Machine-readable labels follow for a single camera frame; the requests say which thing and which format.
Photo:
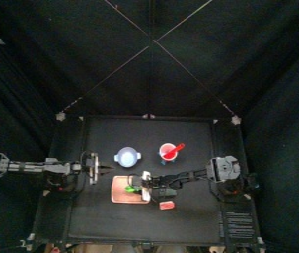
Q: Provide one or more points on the pink salmon sushi piece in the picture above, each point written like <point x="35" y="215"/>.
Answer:
<point x="166" y="205"/>

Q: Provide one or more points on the dark green sushi roll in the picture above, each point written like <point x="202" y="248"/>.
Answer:
<point x="169" y="192"/>

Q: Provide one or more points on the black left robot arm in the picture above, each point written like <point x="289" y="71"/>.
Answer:
<point x="29" y="167"/>

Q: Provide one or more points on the red spoon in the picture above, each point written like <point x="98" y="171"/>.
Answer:
<point x="174" y="151"/>

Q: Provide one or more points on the green toy peas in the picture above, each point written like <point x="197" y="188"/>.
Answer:
<point x="133" y="188"/>

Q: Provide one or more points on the red cup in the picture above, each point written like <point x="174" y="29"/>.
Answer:
<point x="168" y="153"/>

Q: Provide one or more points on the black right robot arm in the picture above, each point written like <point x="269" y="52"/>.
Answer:
<point x="196" y="174"/>

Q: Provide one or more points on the pink wooden cutting board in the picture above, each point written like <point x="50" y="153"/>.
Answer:
<point x="120" y="191"/>

